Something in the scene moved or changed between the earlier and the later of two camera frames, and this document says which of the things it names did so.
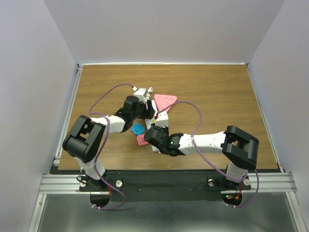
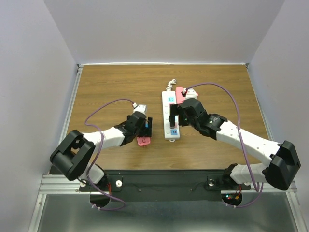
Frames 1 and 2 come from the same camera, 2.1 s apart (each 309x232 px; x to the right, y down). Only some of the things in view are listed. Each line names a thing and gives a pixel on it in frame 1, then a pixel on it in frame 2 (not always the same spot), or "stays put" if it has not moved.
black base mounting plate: x=163 y=185 stays put
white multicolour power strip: x=161 y=119 → x=169 y=97
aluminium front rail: x=66 y=184 stays put
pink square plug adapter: x=141 y=141 stays put
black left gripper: x=151 y=112 → x=146 y=132
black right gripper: x=161 y=129 → x=175 y=109
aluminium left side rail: x=57 y=158 stays put
